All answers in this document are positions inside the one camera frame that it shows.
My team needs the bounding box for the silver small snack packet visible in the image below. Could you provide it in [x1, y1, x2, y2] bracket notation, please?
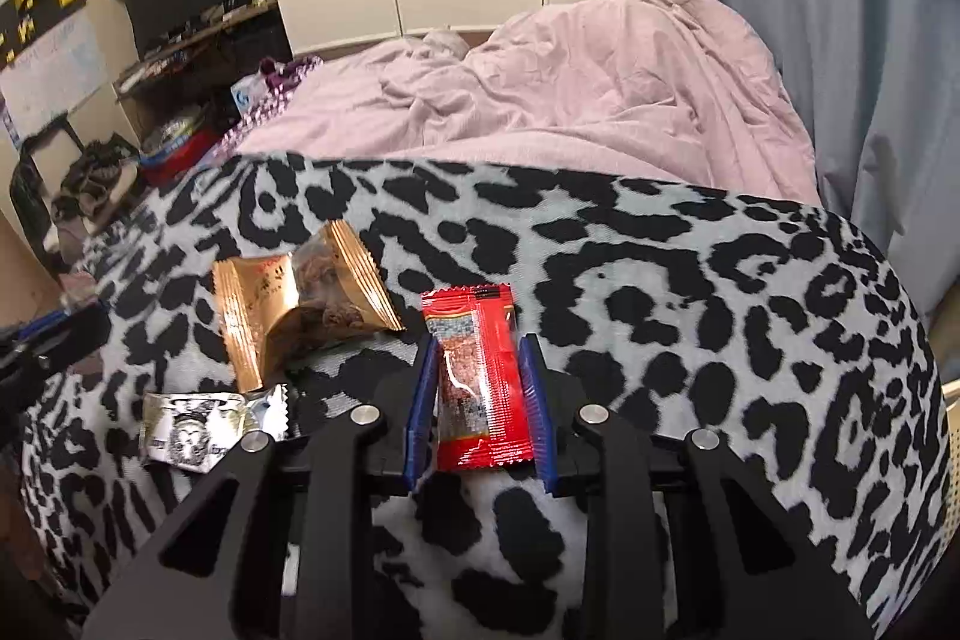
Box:
[139, 385, 290, 474]

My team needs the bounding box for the gold walnut snack packet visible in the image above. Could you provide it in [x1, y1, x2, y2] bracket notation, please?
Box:
[213, 220, 404, 395]

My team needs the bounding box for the black yellow pegboard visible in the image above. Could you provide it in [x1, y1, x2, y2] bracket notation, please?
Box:
[0, 0, 86, 70]

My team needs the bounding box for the wooden desk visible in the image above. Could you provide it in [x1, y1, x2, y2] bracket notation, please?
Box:
[112, 0, 291, 142]

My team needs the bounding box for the wall map poster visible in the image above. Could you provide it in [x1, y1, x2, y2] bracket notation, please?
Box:
[2, 11, 107, 148]

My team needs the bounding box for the cream perforated plastic basket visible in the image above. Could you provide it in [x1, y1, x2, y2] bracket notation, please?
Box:
[944, 380, 960, 539]

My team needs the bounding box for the leopard print blanket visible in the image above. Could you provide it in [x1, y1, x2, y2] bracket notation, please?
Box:
[21, 152, 949, 630]

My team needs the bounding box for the white logitech box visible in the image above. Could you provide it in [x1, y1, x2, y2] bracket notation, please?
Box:
[229, 71, 270, 115]

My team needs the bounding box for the pink duvet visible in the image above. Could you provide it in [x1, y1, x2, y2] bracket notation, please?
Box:
[236, 0, 820, 205]

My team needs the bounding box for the purple patterned cloth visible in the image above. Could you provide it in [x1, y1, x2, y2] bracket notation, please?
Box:
[202, 55, 322, 166]

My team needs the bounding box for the grey blue curtain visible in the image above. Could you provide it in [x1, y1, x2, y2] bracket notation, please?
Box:
[721, 0, 958, 314]

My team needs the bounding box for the red snack packet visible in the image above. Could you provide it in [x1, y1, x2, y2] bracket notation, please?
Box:
[421, 284, 534, 471]

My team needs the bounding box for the red round tin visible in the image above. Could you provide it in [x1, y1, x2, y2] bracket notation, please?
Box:
[139, 106, 220, 187]

